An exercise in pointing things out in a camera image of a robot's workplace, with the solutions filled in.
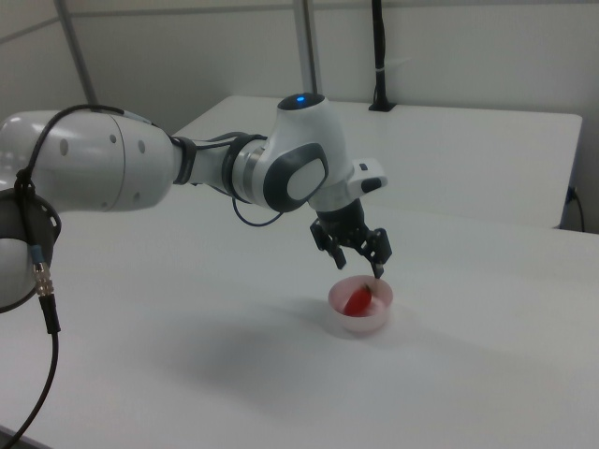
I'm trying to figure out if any black cable behind table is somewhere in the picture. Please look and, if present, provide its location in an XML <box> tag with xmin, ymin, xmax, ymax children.
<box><xmin>566</xmin><ymin>187</ymin><xmax>587</xmax><ymax>232</ymax></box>

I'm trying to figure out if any thin blue cable loop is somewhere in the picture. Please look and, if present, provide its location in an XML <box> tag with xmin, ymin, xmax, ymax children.
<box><xmin>232</xmin><ymin>198</ymin><xmax>285</xmax><ymax>229</ymax></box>

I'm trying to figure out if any red strawberry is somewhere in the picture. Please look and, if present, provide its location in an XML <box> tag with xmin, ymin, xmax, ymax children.
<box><xmin>343</xmin><ymin>282</ymin><xmax>375</xmax><ymax>315</ymax></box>

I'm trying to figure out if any black camera stand pole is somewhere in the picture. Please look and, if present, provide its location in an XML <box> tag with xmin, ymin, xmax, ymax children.
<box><xmin>368</xmin><ymin>0</ymin><xmax>395</xmax><ymax>112</ymax></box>

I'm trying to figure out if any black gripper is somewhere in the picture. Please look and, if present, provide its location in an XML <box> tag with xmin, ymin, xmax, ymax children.
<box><xmin>310</xmin><ymin>198</ymin><xmax>393</xmax><ymax>281</ymax></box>

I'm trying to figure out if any black cable with metal connector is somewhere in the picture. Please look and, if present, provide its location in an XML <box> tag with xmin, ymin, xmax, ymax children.
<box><xmin>0</xmin><ymin>104</ymin><xmax>158</xmax><ymax>446</ymax></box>

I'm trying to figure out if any grey partition corner post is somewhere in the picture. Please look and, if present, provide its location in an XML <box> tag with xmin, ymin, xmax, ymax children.
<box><xmin>53</xmin><ymin>0</ymin><xmax>98</xmax><ymax>107</ymax></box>

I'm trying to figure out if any pink plastic bowl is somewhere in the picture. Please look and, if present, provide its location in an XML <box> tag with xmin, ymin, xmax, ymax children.
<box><xmin>327</xmin><ymin>275</ymin><xmax>394</xmax><ymax>334</ymax></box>

